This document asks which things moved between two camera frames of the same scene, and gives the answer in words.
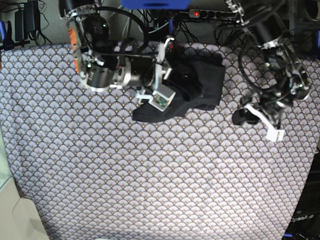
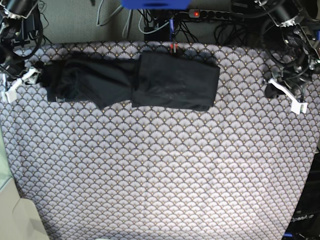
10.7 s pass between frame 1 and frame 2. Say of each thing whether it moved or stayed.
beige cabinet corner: stayed
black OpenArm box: stayed
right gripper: moved
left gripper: moved
